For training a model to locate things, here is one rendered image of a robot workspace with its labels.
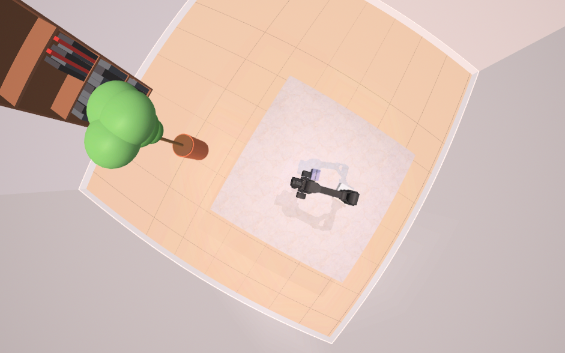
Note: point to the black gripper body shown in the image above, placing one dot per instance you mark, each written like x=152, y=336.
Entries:
x=305, y=174

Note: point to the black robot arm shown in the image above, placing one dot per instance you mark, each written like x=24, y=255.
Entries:
x=348, y=196

